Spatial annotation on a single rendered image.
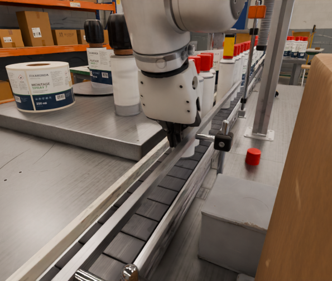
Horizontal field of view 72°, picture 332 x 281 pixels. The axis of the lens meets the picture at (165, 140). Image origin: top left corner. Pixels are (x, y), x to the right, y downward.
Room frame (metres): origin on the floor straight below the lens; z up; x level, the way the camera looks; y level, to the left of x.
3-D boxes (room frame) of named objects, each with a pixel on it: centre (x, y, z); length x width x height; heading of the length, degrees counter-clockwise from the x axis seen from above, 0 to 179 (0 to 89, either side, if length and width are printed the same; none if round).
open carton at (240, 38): (6.27, -1.97, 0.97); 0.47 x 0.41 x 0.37; 140
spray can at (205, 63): (0.55, -0.09, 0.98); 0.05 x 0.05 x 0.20
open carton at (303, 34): (5.54, -3.03, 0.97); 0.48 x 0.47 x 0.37; 147
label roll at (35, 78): (0.85, 0.45, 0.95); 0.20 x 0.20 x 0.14
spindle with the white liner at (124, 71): (0.75, 0.13, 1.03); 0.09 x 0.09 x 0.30
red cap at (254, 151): (0.51, -0.22, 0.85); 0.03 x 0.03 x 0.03
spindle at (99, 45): (1.12, 0.31, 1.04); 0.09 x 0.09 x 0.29
